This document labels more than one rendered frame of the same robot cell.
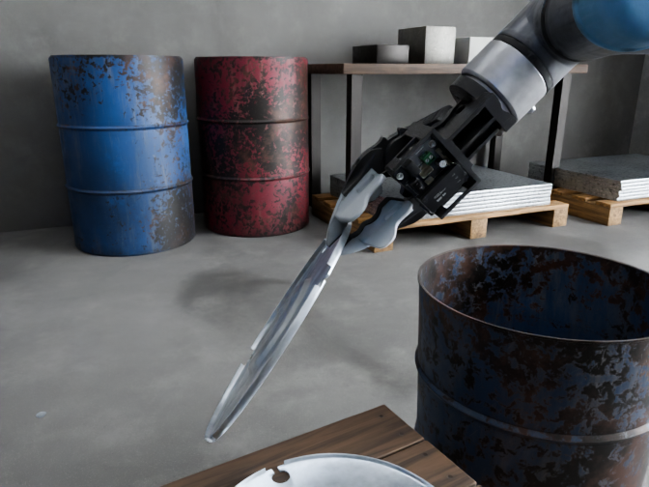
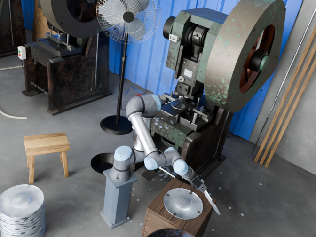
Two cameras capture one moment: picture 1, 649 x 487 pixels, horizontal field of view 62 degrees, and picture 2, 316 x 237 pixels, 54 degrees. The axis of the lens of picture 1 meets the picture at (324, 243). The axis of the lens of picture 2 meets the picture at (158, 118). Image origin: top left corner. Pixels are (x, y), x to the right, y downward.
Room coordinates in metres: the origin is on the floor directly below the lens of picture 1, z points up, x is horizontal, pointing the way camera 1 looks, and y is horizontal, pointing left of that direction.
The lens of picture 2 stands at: (1.59, -1.16, 2.01)
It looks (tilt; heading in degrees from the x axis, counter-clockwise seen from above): 32 degrees down; 146
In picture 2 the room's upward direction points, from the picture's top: 11 degrees clockwise
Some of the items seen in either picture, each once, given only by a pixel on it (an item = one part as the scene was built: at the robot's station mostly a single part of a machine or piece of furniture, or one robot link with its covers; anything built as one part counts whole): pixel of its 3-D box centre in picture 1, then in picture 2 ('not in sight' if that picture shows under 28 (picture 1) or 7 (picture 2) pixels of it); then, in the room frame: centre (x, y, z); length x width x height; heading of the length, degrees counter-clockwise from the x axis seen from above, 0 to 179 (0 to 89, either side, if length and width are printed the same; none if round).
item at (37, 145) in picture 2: not in sight; (47, 157); (-0.58, -0.75, 0.16); 0.34 x 0.24 x 0.34; 85
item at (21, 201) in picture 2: not in sight; (20, 200); (-0.01, -1.04, 0.32); 0.29 x 0.29 x 0.01
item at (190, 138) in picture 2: not in sight; (211, 139); (-0.05, 0.59, 0.45); 0.92 x 0.12 x 0.90; 113
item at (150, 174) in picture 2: not in sight; (164, 164); (-0.19, 0.23, 0.14); 0.59 x 0.10 x 0.05; 113
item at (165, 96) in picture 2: not in sight; (170, 95); (-0.40, 0.29, 0.76); 0.17 x 0.06 x 0.10; 23
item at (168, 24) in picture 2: not in sight; (176, 31); (-0.48, 0.27, 1.31); 0.22 x 0.12 x 0.22; 113
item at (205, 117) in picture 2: not in sight; (202, 111); (-0.09, 0.42, 0.76); 0.17 x 0.06 x 0.10; 23
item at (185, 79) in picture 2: not in sight; (190, 75); (-0.23, 0.32, 1.04); 0.17 x 0.15 x 0.30; 113
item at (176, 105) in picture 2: not in sight; (173, 113); (-0.17, 0.20, 0.72); 0.25 x 0.14 x 0.14; 113
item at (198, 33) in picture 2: not in sight; (199, 46); (-0.24, 0.36, 1.27); 0.21 x 0.12 x 0.34; 113
